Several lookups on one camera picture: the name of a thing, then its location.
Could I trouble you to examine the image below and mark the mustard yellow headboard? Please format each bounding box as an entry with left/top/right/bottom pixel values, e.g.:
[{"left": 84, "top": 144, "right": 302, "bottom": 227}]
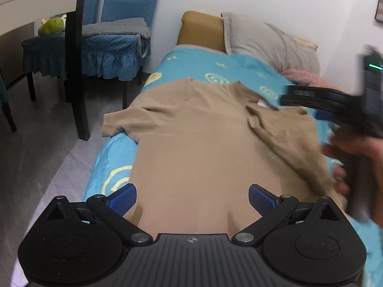
[{"left": 177, "top": 11, "right": 226, "bottom": 53}]

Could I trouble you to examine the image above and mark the pink fuzzy blanket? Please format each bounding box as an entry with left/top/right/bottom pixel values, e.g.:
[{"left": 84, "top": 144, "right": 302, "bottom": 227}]
[{"left": 281, "top": 68, "right": 339, "bottom": 90}]

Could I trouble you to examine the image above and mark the green plush toy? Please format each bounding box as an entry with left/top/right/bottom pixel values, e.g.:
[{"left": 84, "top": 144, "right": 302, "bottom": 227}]
[{"left": 38, "top": 14, "right": 67, "bottom": 36}]

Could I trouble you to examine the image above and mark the grey cloth on chair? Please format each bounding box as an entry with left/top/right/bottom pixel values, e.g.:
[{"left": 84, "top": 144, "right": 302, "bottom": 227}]
[{"left": 82, "top": 17, "right": 151, "bottom": 39}]

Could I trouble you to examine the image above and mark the tan t-shirt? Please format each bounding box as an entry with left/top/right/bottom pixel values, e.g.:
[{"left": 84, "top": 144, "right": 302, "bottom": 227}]
[{"left": 102, "top": 78, "right": 345, "bottom": 236}]

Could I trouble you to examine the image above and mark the person's right hand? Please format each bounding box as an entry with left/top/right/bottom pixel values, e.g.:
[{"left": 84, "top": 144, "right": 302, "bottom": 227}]
[{"left": 322, "top": 135, "right": 383, "bottom": 228}]

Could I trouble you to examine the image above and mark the grey pillow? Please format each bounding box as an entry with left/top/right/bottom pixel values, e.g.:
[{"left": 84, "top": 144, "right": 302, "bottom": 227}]
[{"left": 221, "top": 12, "right": 320, "bottom": 75}]

